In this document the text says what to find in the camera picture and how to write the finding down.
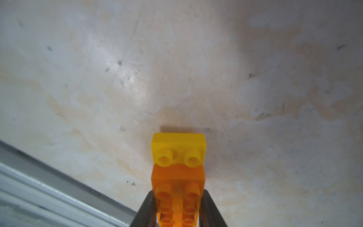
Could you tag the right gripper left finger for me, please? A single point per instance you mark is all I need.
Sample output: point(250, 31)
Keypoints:
point(147, 214)

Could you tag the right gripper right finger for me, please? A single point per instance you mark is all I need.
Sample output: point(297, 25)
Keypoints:
point(209, 215)

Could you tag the orange long brick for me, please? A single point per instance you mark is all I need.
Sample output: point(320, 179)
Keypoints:
point(178, 190)

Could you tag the yellow square brick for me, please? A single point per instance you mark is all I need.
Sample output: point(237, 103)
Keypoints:
point(188, 149)

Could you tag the aluminium front rail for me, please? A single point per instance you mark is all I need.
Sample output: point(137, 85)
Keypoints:
point(34, 194)

